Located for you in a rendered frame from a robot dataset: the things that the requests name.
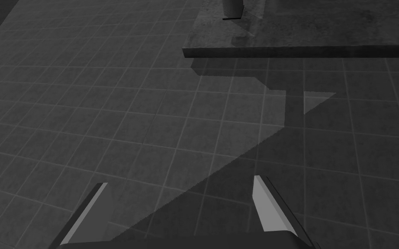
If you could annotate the grey table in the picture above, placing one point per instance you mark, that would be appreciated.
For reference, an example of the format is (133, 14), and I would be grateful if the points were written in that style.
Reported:
(324, 27)

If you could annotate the dark grey cylinder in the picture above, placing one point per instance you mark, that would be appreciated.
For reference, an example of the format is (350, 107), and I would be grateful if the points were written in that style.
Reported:
(232, 8)

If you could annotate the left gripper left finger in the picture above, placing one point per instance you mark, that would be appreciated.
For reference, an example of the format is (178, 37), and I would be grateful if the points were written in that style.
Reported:
(88, 218)

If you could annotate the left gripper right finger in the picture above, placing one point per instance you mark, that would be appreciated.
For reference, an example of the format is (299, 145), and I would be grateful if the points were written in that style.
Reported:
(270, 214)

